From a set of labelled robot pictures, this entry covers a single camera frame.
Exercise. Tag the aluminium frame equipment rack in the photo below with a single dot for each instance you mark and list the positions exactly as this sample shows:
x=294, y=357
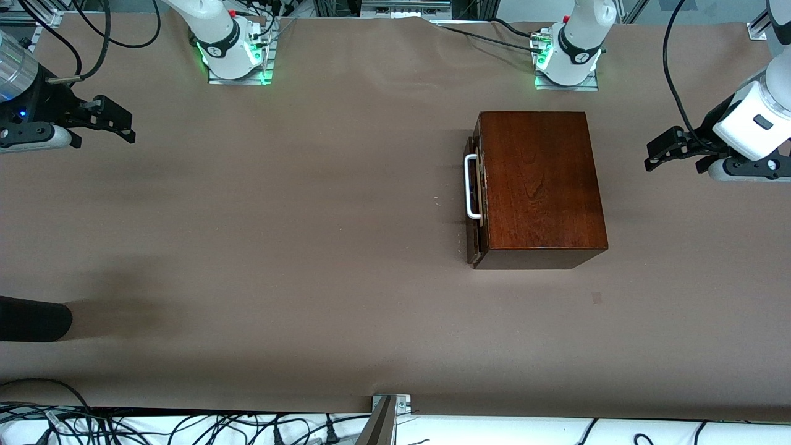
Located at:
x=401, y=9

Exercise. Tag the wooden drawer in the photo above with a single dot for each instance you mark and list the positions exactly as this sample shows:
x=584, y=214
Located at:
x=477, y=241

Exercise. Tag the aluminium frame corner bracket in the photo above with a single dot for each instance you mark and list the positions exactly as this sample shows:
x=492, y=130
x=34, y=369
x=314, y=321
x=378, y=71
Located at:
x=757, y=29

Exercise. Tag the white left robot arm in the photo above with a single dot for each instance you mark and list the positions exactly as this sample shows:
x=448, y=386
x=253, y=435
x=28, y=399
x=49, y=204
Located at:
x=575, y=43

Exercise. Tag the brown paper table cover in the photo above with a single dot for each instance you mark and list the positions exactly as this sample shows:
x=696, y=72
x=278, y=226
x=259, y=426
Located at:
x=309, y=247

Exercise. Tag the perforated aluminium edge rail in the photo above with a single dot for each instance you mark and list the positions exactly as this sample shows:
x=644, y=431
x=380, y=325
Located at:
x=49, y=17

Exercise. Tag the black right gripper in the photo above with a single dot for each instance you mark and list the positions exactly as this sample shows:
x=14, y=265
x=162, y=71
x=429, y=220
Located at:
x=50, y=102

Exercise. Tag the black cylinder object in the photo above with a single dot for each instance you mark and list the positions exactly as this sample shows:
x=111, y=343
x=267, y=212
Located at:
x=31, y=318

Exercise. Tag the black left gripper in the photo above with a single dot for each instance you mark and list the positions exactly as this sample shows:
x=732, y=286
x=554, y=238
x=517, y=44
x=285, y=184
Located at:
x=710, y=127

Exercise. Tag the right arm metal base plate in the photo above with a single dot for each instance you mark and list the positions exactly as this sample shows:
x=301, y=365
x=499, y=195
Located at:
x=269, y=68

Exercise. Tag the small metal corner bracket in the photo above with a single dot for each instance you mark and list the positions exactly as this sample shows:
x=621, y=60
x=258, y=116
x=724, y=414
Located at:
x=401, y=405

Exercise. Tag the aluminium profile bar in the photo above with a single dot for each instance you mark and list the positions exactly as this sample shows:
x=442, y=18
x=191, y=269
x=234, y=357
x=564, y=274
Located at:
x=378, y=429

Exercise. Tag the dark wooden drawer cabinet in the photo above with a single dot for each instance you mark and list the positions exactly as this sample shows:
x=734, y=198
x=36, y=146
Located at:
x=544, y=185

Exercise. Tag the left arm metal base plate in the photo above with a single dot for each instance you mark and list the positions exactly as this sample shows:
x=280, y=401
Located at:
x=556, y=88

